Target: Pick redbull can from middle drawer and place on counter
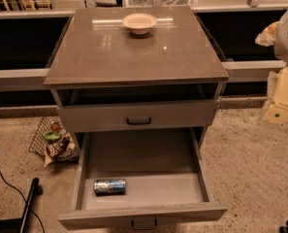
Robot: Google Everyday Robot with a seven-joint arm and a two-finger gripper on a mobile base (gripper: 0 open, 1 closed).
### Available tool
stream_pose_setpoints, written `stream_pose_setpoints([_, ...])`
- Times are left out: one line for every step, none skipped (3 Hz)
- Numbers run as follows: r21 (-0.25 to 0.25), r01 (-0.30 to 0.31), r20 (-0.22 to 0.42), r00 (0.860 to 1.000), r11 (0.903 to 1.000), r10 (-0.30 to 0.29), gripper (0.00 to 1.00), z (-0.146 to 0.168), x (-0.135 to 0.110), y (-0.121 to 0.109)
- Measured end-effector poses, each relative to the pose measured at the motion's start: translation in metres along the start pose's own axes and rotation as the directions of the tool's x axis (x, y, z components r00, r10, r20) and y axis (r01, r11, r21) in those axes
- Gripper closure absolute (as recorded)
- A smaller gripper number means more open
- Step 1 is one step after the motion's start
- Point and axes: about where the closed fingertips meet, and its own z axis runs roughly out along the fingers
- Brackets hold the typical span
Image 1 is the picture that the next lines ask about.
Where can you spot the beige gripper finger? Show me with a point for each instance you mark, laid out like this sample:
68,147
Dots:
275,110
267,37

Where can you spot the silver blue redbull can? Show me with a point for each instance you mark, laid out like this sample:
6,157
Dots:
109,186

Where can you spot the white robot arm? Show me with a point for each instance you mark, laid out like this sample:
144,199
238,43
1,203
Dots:
280,46

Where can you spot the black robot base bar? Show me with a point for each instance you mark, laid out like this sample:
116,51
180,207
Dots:
34,191

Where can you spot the grey drawer cabinet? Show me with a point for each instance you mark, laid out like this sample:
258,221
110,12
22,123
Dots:
100,62

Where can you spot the closed grey top drawer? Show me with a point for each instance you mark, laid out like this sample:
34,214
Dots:
133,116

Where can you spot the open grey middle drawer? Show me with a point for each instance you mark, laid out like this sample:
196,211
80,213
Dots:
165,181

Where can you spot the small red can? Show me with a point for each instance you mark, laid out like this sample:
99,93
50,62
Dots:
55,126

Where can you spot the grey metal railing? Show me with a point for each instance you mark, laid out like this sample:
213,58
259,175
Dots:
239,72

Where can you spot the white ceramic bowl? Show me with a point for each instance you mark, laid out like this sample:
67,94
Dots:
139,24

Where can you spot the brown snack bag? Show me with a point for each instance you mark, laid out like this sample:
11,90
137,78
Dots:
62,147

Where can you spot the green snack packet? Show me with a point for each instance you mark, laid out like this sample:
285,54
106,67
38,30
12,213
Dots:
51,136

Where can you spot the black wire basket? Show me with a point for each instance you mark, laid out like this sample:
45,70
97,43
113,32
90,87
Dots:
37,145

